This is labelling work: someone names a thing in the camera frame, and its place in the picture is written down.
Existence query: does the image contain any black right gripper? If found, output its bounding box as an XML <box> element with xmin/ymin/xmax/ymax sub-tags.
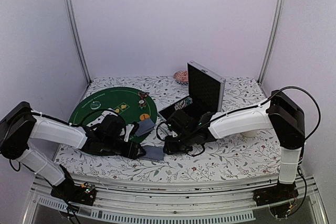
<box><xmin>163</xmin><ymin>132</ymin><xmax>195</xmax><ymax>155</ymax></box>

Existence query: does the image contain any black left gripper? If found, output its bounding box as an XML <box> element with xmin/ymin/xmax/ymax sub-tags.
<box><xmin>103</xmin><ymin>136</ymin><xmax>146</xmax><ymax>160</ymax></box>

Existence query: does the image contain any blue playing card deck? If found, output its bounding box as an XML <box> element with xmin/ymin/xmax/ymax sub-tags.
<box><xmin>142</xmin><ymin>145</ymin><xmax>164</xmax><ymax>161</ymax></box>

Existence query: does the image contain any single playing card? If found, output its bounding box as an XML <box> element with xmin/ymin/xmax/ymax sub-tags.
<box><xmin>135</xmin><ymin>118</ymin><xmax>155</xmax><ymax>137</ymax></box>

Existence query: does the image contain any clear dealer button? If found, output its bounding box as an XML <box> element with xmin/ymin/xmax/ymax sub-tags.
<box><xmin>90</xmin><ymin>101</ymin><xmax>101</xmax><ymax>110</ymax></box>

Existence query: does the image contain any orange big blind button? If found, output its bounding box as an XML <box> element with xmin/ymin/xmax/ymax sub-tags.
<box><xmin>140</xmin><ymin>113</ymin><xmax>150</xmax><ymax>121</ymax></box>

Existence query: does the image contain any small green chip stack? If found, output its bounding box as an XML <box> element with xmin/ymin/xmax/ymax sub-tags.
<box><xmin>138</xmin><ymin>99</ymin><xmax>147</xmax><ymax>110</ymax></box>

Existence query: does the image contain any face-up spades card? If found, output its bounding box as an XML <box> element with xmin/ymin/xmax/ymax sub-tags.
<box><xmin>87</xmin><ymin>118</ymin><xmax>101</xmax><ymax>126</ymax></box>

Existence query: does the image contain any face-up clubs card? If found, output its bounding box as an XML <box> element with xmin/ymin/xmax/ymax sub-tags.
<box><xmin>102</xmin><ymin>111</ymin><xmax>111</xmax><ymax>116</ymax></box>

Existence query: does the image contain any black red triangle token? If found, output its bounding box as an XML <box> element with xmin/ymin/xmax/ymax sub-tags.
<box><xmin>138</xmin><ymin>91</ymin><xmax>149</xmax><ymax>99</ymax></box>

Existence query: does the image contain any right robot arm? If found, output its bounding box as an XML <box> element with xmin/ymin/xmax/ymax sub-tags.
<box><xmin>162</xmin><ymin>86</ymin><xmax>318</xmax><ymax>201</ymax></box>

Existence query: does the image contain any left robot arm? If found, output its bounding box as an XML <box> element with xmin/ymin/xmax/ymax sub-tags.
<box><xmin>1</xmin><ymin>102</ymin><xmax>145</xmax><ymax>200</ymax></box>

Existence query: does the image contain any green round poker mat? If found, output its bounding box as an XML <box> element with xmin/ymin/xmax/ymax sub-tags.
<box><xmin>69</xmin><ymin>87</ymin><xmax>157</xmax><ymax>156</ymax></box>

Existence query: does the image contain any aluminium poker chip case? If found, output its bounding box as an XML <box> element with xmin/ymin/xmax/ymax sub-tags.
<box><xmin>159</xmin><ymin>61</ymin><xmax>226</xmax><ymax>120</ymax></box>

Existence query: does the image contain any patterned ceramic bowl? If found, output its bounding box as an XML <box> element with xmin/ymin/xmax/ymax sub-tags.
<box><xmin>174</xmin><ymin>71</ymin><xmax>188</xmax><ymax>86</ymax></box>

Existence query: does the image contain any white ribbed mug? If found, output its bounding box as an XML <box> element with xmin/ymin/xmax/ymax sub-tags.
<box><xmin>241</xmin><ymin>130</ymin><xmax>259</xmax><ymax>138</ymax></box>

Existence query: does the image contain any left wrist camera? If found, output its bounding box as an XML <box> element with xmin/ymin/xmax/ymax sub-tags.
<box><xmin>124</xmin><ymin>122</ymin><xmax>139</xmax><ymax>142</ymax></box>

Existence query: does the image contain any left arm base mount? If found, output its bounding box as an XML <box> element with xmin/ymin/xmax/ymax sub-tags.
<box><xmin>50</xmin><ymin>180</ymin><xmax>97</xmax><ymax>206</ymax></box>

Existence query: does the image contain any aluminium front rail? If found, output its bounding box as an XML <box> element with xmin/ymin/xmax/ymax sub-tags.
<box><xmin>23</xmin><ymin>175</ymin><xmax>331</xmax><ymax>223</ymax></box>

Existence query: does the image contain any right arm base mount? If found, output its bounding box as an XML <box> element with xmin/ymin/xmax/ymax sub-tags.
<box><xmin>253</xmin><ymin>181</ymin><xmax>299</xmax><ymax>219</ymax></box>

